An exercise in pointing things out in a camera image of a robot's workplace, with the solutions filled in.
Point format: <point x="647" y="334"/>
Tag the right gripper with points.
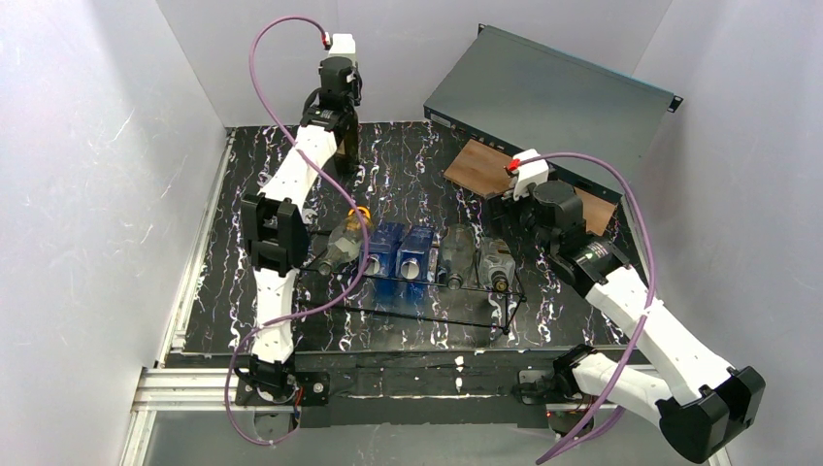
<point x="500" y="215"/>

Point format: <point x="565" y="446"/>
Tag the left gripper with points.
<point x="345" y="143"/>

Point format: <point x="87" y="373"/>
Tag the square whisky bottle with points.
<point x="496" y="264"/>

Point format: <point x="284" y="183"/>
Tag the tall clear glass bottle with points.
<point x="456" y="256"/>

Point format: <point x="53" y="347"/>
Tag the dark green wine bottle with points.
<point x="346" y="156"/>

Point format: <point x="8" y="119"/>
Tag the black wire wine rack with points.
<point x="472" y="305"/>

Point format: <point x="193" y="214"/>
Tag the blue square bottle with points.
<point x="413" y="260"/>
<point x="380" y="262"/>

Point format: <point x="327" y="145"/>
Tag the clear bottle with dark label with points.
<point x="344" y="244"/>

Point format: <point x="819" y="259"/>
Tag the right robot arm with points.
<point x="699" y="401"/>

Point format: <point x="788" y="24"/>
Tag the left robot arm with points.
<point x="276" y="238"/>

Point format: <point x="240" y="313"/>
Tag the grey rack server unit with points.
<point x="513" y="94"/>

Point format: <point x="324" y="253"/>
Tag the wooden board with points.
<point x="481" y="169"/>

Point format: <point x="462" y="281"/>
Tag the yellow tape measure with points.
<point x="362" y="210"/>

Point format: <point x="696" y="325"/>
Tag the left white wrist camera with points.
<point x="340" y="45"/>

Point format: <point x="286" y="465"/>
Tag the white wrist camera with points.
<point x="340" y="45"/>
<point x="526" y="170"/>

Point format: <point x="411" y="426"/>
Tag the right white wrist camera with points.
<point x="526" y="170"/>

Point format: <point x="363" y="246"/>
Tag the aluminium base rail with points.
<point x="352" y="393"/>

